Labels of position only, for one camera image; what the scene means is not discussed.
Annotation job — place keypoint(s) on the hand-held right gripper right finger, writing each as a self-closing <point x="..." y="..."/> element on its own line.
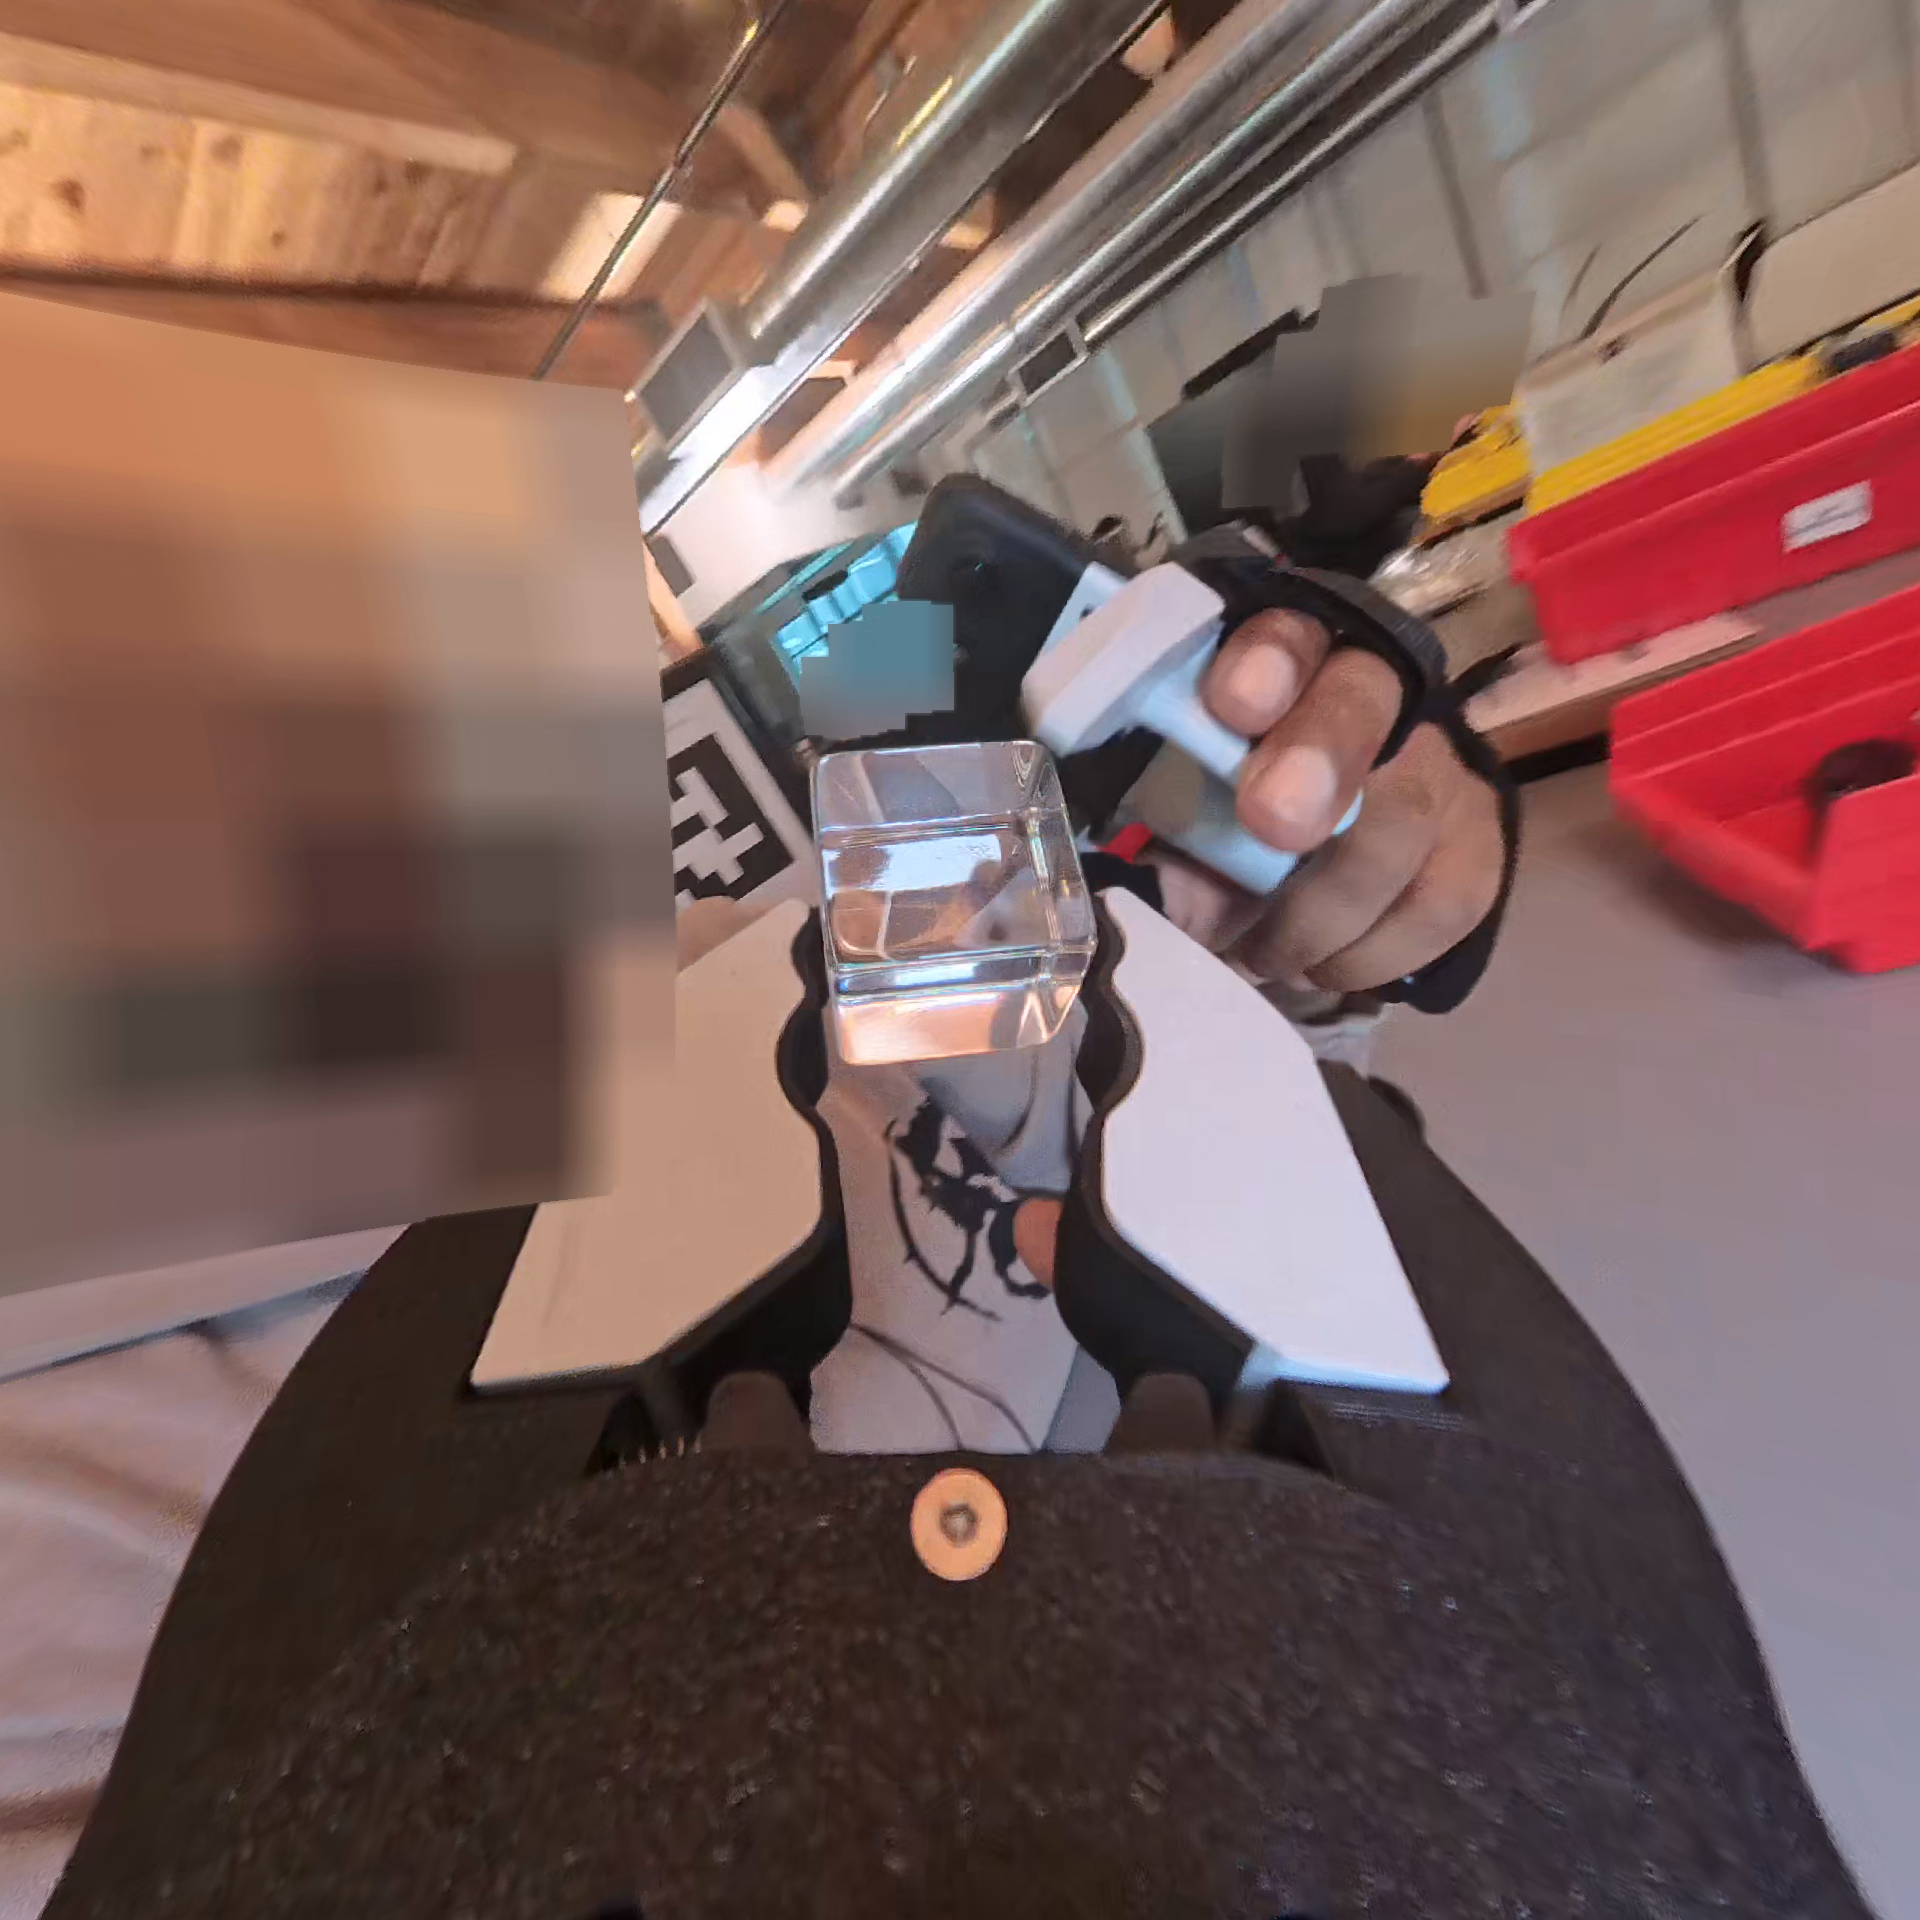
<point x="1230" y="1171"/>

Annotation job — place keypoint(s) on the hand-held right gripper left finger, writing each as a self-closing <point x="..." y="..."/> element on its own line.
<point x="729" y="1110"/>

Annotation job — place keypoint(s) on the clear acrylic cube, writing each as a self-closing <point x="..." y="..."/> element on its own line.
<point x="952" y="900"/>

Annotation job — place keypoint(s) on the person's left hand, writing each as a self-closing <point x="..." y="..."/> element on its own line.
<point x="1380" y="870"/>

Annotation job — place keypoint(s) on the wooden board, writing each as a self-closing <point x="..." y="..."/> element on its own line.
<point x="1590" y="691"/>

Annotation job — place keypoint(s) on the white cardboard box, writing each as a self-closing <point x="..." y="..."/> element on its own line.
<point x="1620" y="382"/>

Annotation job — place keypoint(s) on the labelled red plastic bin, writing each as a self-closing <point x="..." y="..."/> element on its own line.
<point x="1681" y="571"/>

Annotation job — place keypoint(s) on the yellow plastic bin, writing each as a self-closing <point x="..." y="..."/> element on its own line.
<point x="1725" y="398"/>

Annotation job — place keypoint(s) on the person's pale printed shirt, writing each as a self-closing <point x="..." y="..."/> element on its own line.
<point x="90" y="1575"/>

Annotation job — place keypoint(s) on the metal ceiling duct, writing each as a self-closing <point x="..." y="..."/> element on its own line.
<point x="931" y="165"/>

